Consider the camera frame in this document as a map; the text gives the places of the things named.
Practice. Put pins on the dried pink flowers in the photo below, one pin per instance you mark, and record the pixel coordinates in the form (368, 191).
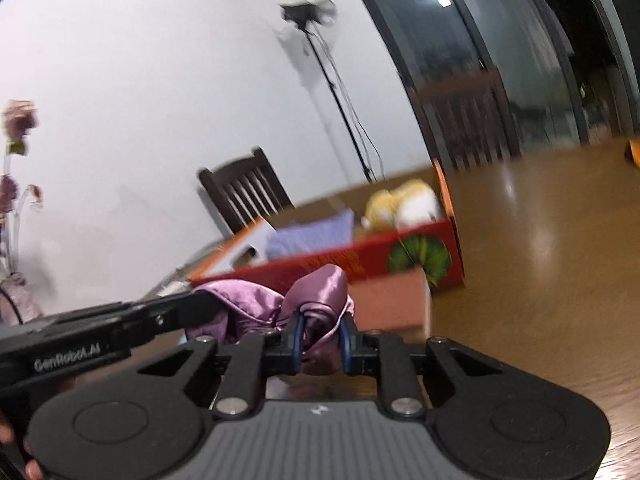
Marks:
(19, 120)

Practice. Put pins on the sliding glass door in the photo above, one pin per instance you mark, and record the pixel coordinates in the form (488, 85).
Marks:
(440, 35)

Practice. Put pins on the lavender cloth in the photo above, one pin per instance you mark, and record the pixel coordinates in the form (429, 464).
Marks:
(310, 235)

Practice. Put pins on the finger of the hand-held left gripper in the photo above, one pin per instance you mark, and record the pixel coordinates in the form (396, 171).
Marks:
(190, 307)

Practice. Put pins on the black studio light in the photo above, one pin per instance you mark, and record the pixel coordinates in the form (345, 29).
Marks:
(302, 11)

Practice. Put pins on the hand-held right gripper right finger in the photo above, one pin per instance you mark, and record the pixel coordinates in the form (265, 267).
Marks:
(345, 347)

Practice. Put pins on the red cardboard box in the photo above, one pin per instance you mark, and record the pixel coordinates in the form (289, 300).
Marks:
(370, 255)

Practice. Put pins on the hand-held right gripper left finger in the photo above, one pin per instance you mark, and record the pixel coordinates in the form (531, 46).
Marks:
(296, 342)

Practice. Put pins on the purple satin cloth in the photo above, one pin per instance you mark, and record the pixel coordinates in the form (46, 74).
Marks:
(315, 290)

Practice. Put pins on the dark wooden chair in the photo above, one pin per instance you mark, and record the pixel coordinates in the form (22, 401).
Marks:
(240, 190)
(465, 110)

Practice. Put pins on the person's left hand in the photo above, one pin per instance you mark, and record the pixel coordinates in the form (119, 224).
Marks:
(5, 430)

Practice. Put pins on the black light stand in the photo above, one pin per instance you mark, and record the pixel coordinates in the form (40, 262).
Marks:
(345, 110)

